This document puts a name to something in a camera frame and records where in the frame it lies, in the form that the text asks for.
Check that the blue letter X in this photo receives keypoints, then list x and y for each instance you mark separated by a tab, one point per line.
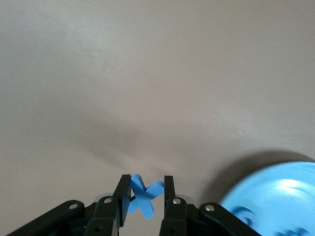
145	196

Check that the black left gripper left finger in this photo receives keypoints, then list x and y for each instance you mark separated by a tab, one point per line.
103	216

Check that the blue capital letter G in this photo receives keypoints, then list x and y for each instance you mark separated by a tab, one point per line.
242	212

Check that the blue letter E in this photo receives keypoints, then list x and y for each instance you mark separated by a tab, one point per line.
292	232

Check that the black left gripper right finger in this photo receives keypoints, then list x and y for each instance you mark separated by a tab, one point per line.
177	216

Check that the blue plate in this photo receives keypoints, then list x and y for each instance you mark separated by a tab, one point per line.
270	196

